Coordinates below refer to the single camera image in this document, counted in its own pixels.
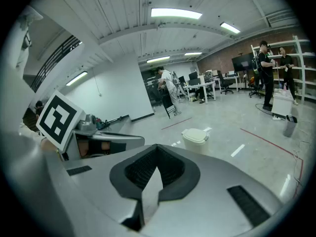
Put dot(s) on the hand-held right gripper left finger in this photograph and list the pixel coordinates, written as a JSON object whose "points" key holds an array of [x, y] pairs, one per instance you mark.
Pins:
{"points": [[98, 181]]}

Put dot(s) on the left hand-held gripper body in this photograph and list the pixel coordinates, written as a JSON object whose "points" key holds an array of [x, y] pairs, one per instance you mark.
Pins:
{"points": [[58, 116]]}

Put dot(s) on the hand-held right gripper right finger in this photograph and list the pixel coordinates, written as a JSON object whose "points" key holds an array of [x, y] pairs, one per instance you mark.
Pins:
{"points": [[209, 201]]}

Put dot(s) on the white trash bin with lid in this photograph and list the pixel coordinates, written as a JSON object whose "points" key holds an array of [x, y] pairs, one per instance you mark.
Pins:
{"points": [[195, 141]]}

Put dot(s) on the person's left forearm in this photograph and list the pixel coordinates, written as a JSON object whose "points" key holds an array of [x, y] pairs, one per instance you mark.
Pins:
{"points": [[34, 133]]}

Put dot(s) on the grey slim bin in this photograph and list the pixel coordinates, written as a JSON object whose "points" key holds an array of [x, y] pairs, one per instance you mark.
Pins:
{"points": [[289, 128]]}

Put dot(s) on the person's left hand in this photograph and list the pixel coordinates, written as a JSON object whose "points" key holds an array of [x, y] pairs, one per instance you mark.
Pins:
{"points": [[83, 150]]}

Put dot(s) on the black stair railing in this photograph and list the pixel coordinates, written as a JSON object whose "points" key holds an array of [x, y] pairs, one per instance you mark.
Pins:
{"points": [[53, 58]]}

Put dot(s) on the black folding chair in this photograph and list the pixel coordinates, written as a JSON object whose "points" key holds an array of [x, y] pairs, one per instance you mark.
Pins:
{"points": [[168, 102]]}

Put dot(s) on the white power strip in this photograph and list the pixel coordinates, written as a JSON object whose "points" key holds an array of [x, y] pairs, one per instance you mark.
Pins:
{"points": [[277, 118]]}

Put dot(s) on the white office desk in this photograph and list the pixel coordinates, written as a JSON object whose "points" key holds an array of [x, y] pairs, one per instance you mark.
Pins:
{"points": [[200, 86], [230, 78]]}

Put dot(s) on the black office chair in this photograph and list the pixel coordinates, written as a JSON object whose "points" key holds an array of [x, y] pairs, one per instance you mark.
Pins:
{"points": [[224, 83], [255, 86]]}

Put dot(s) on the black computer monitor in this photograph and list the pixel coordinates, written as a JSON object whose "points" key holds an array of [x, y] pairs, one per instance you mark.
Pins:
{"points": [[193, 75], [194, 82]]}

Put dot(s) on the white low cabinet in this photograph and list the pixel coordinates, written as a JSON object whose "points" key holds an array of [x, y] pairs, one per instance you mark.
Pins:
{"points": [[281, 104]]}

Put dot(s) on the large ceiling light panel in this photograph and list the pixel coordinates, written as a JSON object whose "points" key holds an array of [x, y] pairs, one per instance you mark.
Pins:
{"points": [[175, 13]]}

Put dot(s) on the white metal shelf rack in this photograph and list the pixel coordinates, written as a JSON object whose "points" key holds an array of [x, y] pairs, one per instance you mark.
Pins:
{"points": [[302, 58]]}

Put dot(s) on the wall-side tube light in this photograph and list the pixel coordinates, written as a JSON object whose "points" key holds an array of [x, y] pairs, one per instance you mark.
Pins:
{"points": [[76, 78]]}

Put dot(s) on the large black wall screen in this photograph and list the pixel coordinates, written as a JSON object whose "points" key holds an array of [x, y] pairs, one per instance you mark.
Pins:
{"points": [[243, 62]]}

